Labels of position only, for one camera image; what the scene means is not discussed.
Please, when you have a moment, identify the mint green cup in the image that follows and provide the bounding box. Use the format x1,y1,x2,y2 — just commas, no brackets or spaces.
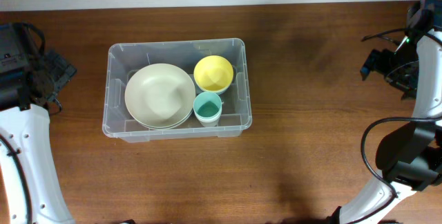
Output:
193,92,222,122

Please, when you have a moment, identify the yellow bowl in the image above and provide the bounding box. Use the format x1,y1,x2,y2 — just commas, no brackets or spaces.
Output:
193,55,234,90

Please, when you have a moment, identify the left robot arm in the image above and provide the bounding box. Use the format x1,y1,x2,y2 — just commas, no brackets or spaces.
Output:
1,22,77,223

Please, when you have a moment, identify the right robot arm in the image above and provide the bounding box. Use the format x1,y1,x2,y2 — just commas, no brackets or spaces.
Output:
326,0,441,224

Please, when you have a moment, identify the white bowl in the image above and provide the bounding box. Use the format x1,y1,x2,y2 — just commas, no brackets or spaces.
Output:
197,84,230,95

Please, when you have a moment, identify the cream plate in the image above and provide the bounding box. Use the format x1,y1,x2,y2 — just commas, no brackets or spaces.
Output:
124,64,196,129
135,95,195,129

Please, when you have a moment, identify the grey cup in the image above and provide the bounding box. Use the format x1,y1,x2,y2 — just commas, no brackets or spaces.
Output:
196,115,220,127

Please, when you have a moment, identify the clear plastic storage container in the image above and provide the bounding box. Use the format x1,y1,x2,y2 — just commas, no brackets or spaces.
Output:
102,38,252,143

